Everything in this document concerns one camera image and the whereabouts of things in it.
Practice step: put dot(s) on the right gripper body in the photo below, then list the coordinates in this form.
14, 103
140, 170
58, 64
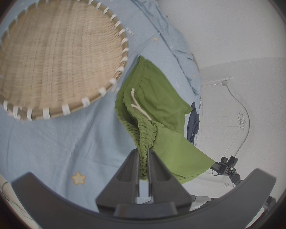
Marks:
220, 168

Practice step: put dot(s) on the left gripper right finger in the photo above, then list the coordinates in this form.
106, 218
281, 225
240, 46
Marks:
164, 185

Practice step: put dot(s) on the round woven basket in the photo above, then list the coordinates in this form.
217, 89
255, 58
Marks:
57, 56

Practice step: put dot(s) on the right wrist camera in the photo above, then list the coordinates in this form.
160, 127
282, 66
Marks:
232, 161

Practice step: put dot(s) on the pale blue quilt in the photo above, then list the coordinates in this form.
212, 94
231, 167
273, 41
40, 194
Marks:
176, 51

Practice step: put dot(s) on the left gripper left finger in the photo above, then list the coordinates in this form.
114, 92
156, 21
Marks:
124, 182

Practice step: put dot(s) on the green shorts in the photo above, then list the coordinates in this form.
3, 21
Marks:
157, 99

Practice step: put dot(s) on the bed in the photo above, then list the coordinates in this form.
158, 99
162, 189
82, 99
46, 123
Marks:
62, 147

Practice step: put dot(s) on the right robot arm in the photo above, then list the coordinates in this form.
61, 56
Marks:
236, 178

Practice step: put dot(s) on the dark blue T-shirt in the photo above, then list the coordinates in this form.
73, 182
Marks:
193, 125

